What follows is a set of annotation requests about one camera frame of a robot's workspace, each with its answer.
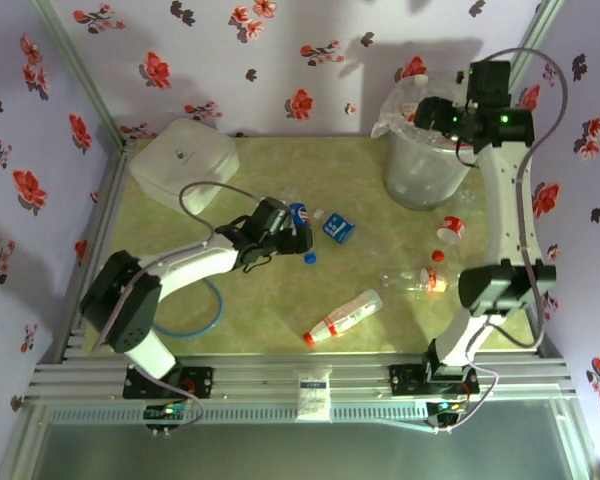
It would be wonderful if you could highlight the base grey cable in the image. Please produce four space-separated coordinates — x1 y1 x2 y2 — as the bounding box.
144 372 206 436
429 364 499 434

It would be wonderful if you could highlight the left base grey cable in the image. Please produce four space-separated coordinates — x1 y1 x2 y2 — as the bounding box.
144 372 206 436

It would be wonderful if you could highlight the white tissue packet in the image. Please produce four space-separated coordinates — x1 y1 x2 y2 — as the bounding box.
297 369 334 424

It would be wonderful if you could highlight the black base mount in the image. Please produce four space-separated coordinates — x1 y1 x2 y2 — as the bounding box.
388 363 481 399
123 364 215 401

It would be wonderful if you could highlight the right base grey cable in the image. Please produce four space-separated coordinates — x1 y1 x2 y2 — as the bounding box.
429 364 499 434

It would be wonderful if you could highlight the right controller circuit board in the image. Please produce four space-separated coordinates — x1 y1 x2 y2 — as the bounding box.
426 399 467 434

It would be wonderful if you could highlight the controller circuit board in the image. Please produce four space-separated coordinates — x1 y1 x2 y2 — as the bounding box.
143 402 191 436
426 399 467 434

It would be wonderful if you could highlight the clear bottle blue Pepsi label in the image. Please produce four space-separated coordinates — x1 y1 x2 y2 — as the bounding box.
279 187 315 234

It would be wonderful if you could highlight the clear Coca-Cola bottle red cap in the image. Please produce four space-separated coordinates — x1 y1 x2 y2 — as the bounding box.
432 187 476 264

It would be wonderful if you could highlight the crushed clear bottle red cap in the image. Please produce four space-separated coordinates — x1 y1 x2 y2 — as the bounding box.
379 267 454 295

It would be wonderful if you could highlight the blue label bottle white cap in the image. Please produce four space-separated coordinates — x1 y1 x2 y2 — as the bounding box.
313 208 357 246

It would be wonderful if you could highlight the left arm grey cable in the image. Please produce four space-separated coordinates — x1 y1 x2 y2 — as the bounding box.
92 180 266 351

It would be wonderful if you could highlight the grey mesh waste bin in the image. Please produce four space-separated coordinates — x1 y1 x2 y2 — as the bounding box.
370 73 479 211

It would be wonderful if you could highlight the clear bottle white cap red label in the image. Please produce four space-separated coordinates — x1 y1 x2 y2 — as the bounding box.
402 73 434 119

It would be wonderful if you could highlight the aluminium corner post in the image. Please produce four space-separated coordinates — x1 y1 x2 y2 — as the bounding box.
29 0 131 151
509 0 566 96

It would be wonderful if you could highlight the clear plastic bin liner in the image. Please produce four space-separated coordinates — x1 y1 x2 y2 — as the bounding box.
370 74 476 151

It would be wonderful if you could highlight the aluminium table frame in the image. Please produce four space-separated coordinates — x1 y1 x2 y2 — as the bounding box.
24 139 581 426

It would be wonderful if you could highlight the blue thin ring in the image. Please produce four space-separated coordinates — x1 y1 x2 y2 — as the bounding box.
152 278 225 339

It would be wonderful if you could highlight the white translucent plastic box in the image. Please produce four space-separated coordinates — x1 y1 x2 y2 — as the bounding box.
128 117 241 217

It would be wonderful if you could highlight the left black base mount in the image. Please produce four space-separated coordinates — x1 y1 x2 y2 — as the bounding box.
123 364 215 401

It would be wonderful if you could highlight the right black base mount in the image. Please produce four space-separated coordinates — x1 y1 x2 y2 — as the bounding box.
388 363 481 399

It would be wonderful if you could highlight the left controller circuit board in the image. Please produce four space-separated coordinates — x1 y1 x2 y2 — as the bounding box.
143 402 191 436

